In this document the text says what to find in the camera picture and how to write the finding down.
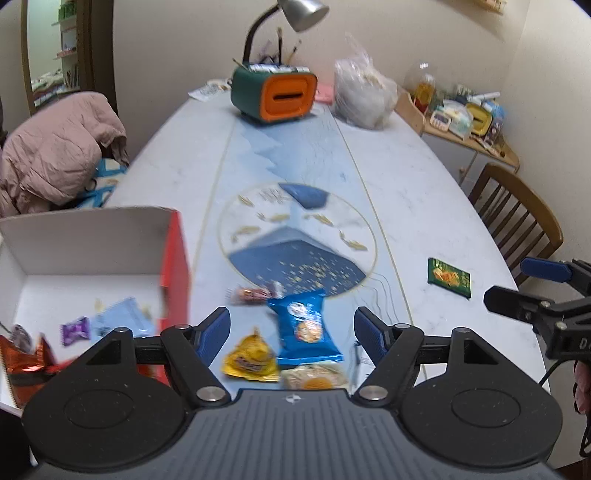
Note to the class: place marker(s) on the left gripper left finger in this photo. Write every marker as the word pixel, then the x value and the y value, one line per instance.
pixel 189 352

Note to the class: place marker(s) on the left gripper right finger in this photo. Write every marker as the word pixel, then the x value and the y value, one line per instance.
pixel 394 350

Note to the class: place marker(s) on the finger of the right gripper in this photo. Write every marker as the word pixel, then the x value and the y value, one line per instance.
pixel 514 304
pixel 544 269

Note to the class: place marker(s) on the green snack packet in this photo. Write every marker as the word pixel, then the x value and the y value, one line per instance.
pixel 449 278

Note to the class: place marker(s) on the blue cookie snack packet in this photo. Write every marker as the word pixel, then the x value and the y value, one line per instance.
pixel 304 339

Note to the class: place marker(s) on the purple candy wrapper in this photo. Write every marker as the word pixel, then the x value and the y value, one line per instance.
pixel 74 331

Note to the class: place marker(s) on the person's right hand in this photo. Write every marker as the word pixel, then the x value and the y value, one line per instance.
pixel 582 388

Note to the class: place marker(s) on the wooden chair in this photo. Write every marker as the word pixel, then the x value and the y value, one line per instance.
pixel 519 221

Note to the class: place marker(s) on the yellow candy packet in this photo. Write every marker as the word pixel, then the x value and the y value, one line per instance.
pixel 252 360

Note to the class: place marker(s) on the light blue snack packet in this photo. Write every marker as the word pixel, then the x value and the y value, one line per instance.
pixel 125 314

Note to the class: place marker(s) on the red white small candy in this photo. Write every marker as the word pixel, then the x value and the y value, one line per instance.
pixel 255 295

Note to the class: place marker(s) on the pale round snack packet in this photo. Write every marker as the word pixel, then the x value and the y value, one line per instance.
pixel 323 375

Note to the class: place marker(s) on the red white cardboard box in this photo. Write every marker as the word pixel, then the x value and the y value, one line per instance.
pixel 57 267

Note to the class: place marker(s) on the orange foil snack packet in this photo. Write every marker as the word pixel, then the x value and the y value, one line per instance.
pixel 27 373

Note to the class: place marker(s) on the white small clock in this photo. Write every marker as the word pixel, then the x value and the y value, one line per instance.
pixel 440 121

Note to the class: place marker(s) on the blue white bag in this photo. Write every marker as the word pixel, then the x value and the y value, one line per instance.
pixel 108 174

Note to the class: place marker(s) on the wooden side shelf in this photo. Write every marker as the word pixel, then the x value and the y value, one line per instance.
pixel 463 153

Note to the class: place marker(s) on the pink puffer jacket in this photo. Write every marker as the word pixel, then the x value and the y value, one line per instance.
pixel 52 156

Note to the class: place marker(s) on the clear plastic bag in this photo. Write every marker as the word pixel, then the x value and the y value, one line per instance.
pixel 363 96

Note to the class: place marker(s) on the papers on table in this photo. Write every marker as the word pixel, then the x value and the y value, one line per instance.
pixel 211 89

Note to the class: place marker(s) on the pink notebook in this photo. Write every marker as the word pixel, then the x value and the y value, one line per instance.
pixel 324 94

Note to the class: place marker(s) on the green orange desk organizer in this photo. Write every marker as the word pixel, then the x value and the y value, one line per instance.
pixel 273 94

